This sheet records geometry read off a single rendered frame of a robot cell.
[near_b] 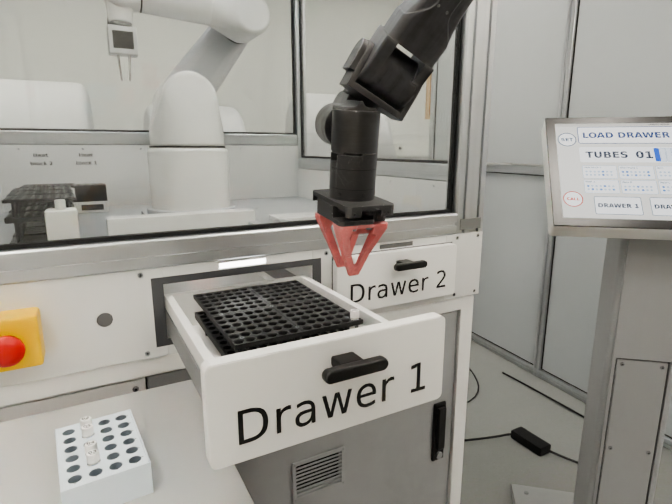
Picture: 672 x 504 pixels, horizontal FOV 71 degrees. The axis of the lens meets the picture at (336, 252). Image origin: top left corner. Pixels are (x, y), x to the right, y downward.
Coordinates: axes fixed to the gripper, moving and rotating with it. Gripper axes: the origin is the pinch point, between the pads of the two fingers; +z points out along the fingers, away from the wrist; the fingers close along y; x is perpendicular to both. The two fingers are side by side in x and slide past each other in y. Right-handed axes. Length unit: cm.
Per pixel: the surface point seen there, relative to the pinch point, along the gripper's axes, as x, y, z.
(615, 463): -84, 2, 66
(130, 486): 28.4, -7.1, 18.8
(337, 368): 8.8, -15.1, 4.4
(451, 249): -36.5, 21.5, 8.8
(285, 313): 6.8, 4.9, 8.1
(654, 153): -85, 13, -11
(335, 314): 0.7, 1.4, 7.7
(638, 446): -87, 0, 60
